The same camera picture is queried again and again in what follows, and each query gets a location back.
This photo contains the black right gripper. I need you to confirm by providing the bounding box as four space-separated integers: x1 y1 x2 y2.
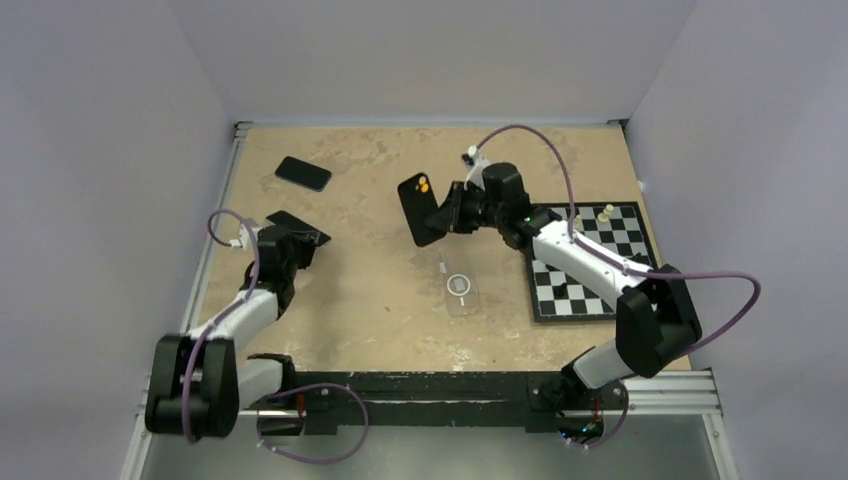
428 181 506 234

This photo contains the black phone case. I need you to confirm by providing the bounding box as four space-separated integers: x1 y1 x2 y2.
266 210 331 247

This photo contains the black phone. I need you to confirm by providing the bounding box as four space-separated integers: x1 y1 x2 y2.
397 172 446 247

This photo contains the blue phone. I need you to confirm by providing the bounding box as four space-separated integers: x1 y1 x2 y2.
274 156 332 192

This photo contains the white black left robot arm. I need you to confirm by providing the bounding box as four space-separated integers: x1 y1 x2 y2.
144 225 328 443

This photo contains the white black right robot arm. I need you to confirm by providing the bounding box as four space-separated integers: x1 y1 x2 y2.
398 163 702 411

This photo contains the black chess piece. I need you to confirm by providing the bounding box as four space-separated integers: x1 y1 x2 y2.
552 283 568 299

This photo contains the white chess piece tall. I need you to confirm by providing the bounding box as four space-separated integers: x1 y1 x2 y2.
596 204 615 224

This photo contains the black front mounting bar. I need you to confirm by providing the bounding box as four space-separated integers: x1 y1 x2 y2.
261 370 627 439

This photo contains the black white chessboard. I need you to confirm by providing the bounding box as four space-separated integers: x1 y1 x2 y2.
525 201 660 324

